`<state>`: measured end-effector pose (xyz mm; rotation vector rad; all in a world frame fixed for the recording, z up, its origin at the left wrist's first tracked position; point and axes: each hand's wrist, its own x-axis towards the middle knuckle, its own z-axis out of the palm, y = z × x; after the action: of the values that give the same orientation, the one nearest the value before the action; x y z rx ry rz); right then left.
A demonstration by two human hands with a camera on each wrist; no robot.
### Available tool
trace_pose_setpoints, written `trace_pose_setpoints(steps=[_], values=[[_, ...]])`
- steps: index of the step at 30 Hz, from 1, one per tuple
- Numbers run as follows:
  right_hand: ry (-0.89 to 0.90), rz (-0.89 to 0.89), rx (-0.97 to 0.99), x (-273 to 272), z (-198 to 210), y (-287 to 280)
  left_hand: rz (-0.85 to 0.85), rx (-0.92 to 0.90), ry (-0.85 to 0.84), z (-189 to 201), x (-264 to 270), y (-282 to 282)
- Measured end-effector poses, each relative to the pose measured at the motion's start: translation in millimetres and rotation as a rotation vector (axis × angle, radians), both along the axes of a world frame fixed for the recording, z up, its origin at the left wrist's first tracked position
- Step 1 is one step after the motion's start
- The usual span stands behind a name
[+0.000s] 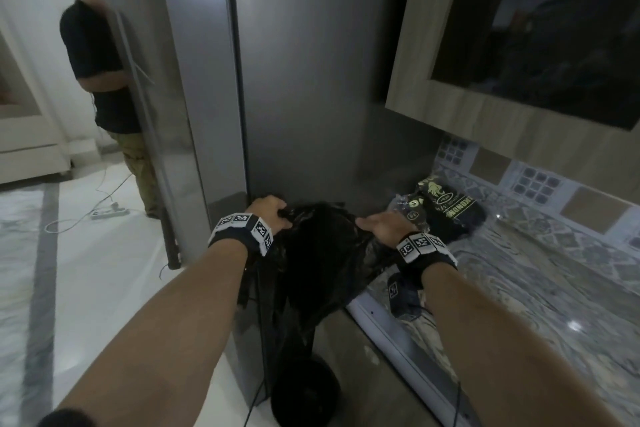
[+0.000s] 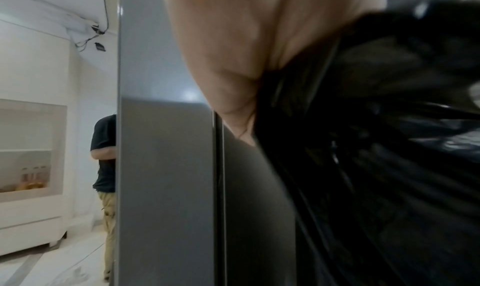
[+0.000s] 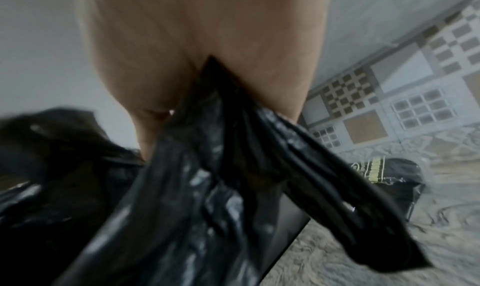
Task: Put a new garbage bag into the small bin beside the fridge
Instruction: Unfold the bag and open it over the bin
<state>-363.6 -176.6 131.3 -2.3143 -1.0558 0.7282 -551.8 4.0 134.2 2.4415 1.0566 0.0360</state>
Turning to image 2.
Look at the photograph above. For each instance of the person's left hand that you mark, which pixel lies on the person's left hand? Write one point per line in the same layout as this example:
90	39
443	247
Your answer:
232	41

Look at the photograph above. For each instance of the black plastic garbage bag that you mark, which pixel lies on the black plastic garbage bag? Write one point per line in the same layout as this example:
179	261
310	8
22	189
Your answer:
375	148

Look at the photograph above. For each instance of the small black ceiling device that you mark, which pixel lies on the small black ceiling device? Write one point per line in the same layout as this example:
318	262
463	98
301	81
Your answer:
100	46

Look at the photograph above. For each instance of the grey refrigerator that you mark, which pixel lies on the grey refrigerator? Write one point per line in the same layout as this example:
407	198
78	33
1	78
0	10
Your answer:
168	160

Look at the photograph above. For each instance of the white cabinet with niche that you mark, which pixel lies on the white cabinet with niche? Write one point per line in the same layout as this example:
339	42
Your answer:
30	160

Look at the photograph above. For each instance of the bottles on niche shelf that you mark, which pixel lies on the bottles on niche shelf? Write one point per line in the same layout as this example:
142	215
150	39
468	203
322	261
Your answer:
30	179

